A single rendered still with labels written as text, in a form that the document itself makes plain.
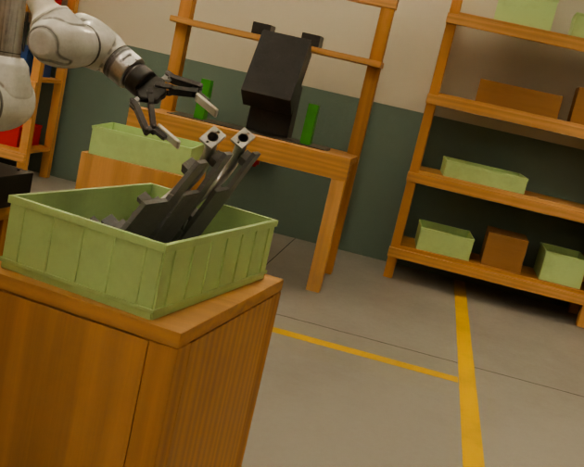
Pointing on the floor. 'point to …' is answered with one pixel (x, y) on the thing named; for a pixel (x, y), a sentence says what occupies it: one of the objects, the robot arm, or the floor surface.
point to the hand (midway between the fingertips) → (195, 126)
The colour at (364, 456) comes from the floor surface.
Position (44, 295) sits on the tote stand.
